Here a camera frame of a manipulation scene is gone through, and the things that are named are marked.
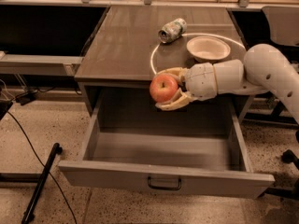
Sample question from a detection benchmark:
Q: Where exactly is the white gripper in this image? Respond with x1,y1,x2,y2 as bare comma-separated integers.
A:
155,63,217,111

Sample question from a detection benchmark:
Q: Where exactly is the red apple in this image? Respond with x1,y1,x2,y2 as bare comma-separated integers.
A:
149,74,178,103

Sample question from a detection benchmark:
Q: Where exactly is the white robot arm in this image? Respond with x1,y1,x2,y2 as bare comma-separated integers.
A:
149,44,299,123

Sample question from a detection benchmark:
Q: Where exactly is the open grey top drawer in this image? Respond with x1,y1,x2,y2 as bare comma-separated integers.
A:
59,105,274,199

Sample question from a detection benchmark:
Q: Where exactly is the grey cabinet with top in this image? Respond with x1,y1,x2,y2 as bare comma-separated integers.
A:
76,6,254,128

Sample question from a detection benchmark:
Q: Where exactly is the white bowl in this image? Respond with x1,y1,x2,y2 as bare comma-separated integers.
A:
186,35,231,62

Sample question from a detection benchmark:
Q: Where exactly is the crushed green soda can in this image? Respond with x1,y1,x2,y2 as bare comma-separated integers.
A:
158,18,187,44

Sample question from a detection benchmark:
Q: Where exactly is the grey chair back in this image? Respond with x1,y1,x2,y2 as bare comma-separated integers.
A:
262,7,299,47

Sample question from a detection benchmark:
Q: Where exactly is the black stand leg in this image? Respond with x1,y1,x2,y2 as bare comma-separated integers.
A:
21,143,63,224

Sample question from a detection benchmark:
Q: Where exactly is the black drawer handle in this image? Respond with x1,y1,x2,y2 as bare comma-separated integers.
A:
148,176,182,191

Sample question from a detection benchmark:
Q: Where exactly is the grey metal rail left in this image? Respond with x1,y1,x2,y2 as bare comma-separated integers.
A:
0,54,83,77

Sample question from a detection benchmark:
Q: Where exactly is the black floor cable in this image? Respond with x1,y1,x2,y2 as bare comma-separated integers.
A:
6,109,78,224

